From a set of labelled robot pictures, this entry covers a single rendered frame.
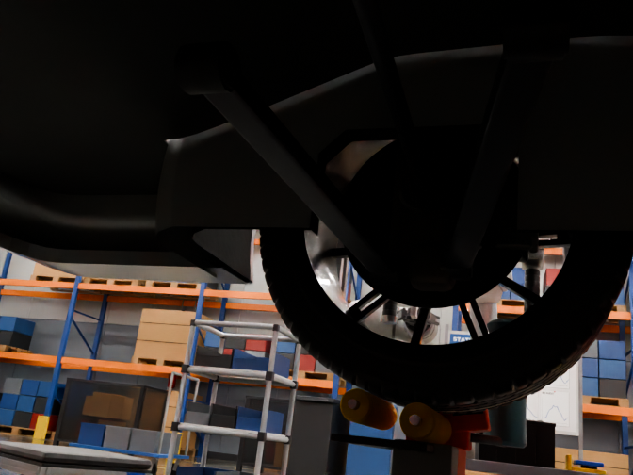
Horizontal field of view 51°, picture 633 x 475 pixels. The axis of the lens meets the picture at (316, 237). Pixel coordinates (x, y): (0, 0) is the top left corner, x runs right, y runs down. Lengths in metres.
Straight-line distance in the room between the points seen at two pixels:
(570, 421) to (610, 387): 3.68
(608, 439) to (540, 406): 4.76
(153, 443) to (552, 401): 4.18
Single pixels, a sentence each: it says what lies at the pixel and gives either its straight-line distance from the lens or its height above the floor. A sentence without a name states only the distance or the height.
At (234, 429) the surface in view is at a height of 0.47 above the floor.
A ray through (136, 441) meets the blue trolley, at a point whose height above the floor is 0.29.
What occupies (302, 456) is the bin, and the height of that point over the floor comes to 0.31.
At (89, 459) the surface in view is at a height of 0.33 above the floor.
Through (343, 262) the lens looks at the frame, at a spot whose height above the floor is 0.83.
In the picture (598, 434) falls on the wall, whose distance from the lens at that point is 12.36.
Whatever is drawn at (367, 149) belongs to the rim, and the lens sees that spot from 1.37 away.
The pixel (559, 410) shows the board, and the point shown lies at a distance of 7.72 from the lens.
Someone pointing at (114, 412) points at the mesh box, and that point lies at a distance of 9.87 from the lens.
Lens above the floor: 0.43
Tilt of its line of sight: 18 degrees up
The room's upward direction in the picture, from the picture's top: 7 degrees clockwise
